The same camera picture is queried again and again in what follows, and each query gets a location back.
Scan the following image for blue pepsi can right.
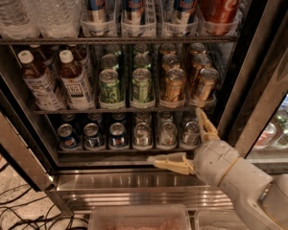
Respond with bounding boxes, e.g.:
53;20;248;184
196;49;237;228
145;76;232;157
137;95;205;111
109;123;128;148

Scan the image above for red coca cola can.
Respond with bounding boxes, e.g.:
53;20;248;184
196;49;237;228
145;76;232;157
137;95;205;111
199;0;240;35

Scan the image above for green can back right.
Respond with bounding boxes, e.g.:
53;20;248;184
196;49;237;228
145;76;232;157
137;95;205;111
132;43;150;56

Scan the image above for green can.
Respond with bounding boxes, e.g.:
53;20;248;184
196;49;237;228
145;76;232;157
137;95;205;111
105;44;122;56
133;55;152;70
99;69;121;104
101;54;119;71
132;43;150;56
132;68;152;104

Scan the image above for water bottle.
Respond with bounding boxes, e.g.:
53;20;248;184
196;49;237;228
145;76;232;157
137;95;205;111
33;0;79;38
0;0;39;39

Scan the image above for silver can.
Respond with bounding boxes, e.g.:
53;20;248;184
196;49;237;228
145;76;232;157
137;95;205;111
158;122;177;146
133;123;152;147
181;122;200;146

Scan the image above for blue pepsi can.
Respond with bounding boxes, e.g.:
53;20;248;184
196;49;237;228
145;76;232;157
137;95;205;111
58;124;81;150
109;123;128;148
84;123;105;150

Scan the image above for glass fridge door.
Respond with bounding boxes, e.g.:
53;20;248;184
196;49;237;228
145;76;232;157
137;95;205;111
215;0;288;174

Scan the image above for silver can front middle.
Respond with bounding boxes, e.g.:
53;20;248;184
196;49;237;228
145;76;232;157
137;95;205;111
158;122;177;146

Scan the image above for green can front left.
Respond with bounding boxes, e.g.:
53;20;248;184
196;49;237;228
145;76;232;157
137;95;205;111
99;69;121;104

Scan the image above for tea bottle front right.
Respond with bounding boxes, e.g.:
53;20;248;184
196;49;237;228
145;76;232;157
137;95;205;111
60;50;93;110

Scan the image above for tea bottle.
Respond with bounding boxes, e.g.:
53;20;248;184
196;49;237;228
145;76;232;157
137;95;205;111
60;50;93;110
30;45;56;70
18;50;65;111
67;44;92;81

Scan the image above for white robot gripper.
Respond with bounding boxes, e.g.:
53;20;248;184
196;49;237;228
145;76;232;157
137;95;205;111
147;107;240;186

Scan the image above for tea bottle back right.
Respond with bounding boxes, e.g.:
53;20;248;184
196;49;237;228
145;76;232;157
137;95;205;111
67;44;92;81

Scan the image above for black floor cables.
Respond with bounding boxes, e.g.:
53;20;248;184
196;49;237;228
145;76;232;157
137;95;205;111
0;161;89;230

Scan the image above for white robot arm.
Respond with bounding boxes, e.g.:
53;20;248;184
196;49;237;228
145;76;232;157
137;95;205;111
148;108;288;230

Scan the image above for silver can front right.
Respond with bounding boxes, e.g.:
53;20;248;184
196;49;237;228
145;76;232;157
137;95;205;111
181;122;200;146

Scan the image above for red bull can middle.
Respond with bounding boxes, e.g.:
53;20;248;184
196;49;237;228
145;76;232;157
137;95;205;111
122;0;146;37

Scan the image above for water bottle right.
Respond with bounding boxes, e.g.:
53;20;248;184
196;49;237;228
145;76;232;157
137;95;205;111
33;0;79;38

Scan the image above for silver can front left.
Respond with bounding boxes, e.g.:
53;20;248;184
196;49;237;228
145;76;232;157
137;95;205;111
133;123;152;147

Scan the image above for green can middle left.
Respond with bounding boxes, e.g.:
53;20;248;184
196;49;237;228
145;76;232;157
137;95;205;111
101;54;119;71

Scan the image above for red bull can left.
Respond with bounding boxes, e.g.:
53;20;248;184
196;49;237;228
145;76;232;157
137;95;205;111
87;0;108;36

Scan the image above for red bull can right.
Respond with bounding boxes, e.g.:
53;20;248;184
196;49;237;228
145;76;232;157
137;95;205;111
170;0;197;36

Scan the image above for stainless steel fridge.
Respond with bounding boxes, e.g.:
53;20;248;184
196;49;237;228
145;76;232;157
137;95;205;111
0;0;288;216

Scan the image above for clear plastic bin left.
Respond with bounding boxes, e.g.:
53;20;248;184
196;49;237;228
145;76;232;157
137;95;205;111
88;204;192;230

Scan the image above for tea bottle back left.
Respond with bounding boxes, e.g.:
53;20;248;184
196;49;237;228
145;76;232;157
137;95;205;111
30;45;56;70

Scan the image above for water bottle left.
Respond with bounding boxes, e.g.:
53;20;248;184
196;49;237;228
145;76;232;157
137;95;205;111
0;0;39;39

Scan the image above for blue pepsi can middle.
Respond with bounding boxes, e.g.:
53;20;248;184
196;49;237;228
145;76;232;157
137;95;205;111
84;123;105;150

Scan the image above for red bull can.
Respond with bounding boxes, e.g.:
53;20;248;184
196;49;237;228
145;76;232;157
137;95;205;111
170;0;197;36
87;0;108;36
122;0;146;37

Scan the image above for tea bottle front left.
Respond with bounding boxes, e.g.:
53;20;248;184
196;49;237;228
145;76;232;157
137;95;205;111
18;50;65;111

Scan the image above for clear plastic bin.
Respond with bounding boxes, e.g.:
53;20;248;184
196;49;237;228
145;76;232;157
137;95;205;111
88;204;192;230
194;210;250;230

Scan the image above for green can middle right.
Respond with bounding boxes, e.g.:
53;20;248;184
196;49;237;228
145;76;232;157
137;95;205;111
133;55;152;70

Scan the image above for blue pepsi can left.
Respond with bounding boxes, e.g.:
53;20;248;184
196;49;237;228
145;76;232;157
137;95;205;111
58;124;81;150

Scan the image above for green can back left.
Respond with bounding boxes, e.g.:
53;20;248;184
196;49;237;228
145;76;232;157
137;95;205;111
105;44;122;56

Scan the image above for clear plastic bin right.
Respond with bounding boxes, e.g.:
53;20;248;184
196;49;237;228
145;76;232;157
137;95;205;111
194;210;250;230

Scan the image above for orange can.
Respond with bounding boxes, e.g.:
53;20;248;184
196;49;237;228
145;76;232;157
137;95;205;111
188;42;206;58
192;68;219;101
158;43;178;56
161;54;180;74
189;54;212;83
162;68;186;103

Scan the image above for green can front right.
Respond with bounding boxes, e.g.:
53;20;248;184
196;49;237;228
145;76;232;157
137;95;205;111
132;68;152;104

